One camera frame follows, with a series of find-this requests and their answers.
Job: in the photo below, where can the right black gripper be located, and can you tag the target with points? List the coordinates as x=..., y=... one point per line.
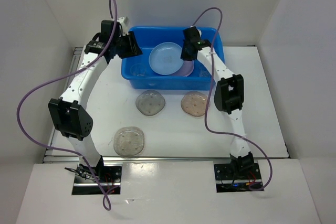
x=184, y=56

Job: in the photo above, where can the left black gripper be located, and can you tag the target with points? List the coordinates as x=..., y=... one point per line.
x=134, y=48

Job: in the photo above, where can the clear plastic cup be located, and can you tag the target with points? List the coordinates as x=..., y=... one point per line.
x=203, y=72
x=138, y=70

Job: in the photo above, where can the purple plastic plate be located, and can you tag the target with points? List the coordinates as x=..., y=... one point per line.
x=187, y=68

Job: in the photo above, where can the blue plastic plate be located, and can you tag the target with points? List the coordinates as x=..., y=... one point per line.
x=165, y=58

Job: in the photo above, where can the grey translucent plate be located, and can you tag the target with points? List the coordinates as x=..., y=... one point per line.
x=150, y=102

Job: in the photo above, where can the brown translucent plate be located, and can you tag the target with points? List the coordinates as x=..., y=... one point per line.
x=194, y=103

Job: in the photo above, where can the clear textured plate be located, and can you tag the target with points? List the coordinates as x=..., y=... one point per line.
x=129, y=141

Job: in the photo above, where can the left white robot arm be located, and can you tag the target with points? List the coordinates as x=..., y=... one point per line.
x=68, y=112

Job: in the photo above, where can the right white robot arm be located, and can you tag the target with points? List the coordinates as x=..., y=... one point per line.
x=228, y=97

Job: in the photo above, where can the blue plastic bin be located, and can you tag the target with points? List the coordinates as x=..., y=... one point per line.
x=147, y=38

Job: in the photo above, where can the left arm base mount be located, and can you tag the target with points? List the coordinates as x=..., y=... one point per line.
x=85, y=184

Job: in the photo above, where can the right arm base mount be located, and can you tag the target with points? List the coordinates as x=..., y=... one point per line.
x=227, y=182

